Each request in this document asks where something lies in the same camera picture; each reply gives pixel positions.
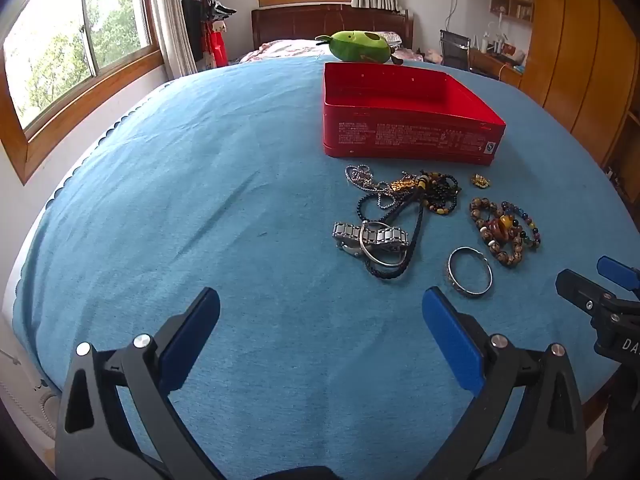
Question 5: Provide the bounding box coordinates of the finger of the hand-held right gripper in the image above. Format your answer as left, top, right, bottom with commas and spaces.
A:
556, 269, 610, 318
596, 256, 640, 295

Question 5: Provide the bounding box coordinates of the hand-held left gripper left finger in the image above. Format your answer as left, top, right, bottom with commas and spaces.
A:
55, 287, 236, 480

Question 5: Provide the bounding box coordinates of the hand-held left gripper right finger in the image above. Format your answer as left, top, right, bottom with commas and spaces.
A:
421, 287, 588, 480

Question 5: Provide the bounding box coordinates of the thin silver bangle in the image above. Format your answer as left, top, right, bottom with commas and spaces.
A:
359, 221, 408, 267

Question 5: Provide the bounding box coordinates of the brown wooden bead bracelet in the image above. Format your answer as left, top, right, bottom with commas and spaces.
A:
469, 199, 525, 268

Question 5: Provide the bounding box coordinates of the silver link watch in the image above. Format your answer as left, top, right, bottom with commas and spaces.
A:
332, 221, 410, 260

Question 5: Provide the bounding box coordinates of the black and yellow bead necklace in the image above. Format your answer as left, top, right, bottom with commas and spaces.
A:
356, 170, 463, 223

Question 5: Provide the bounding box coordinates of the gold pendant braided cord necklace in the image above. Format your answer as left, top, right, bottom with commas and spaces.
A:
367, 172, 436, 281

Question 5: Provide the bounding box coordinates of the red tin box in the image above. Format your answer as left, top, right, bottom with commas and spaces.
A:
322, 61, 507, 167

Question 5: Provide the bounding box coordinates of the patterned silver bangle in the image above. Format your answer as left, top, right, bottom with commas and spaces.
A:
446, 246, 494, 300

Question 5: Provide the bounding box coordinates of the wooden open shelf unit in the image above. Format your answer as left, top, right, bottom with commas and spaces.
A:
602, 105, 640, 201

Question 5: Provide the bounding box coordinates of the blue tablecloth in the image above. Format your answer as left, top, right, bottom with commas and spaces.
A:
15, 55, 640, 480

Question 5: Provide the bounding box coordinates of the wooden wardrobe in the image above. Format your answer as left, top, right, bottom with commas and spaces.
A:
520, 0, 640, 171

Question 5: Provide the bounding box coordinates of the wooden desk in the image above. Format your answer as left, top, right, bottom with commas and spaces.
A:
467, 47, 526, 88

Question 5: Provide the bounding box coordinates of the black mesh chair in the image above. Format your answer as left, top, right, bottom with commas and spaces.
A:
439, 29, 472, 71

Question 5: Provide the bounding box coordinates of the red bag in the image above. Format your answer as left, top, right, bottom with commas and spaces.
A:
207, 30, 230, 68

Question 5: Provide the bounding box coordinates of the bed with patterned bedding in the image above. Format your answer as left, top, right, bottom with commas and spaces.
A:
240, 32, 441, 63

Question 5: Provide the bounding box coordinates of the green avocado plush toy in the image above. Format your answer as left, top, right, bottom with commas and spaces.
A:
315, 30, 403, 67

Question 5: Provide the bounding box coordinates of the dark wooden headboard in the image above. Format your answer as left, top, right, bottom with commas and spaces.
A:
251, 4, 415, 56

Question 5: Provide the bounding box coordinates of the multicoloured bead bracelet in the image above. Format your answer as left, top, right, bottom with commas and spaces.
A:
501, 201, 542, 253

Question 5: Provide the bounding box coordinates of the amber ring pendant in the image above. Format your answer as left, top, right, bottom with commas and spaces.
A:
487, 215, 516, 243

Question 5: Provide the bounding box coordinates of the silver chain necklace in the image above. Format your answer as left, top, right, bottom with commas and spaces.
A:
345, 164, 402, 212

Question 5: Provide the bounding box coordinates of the large wooden frame window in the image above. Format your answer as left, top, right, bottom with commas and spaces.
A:
0, 0, 166, 186

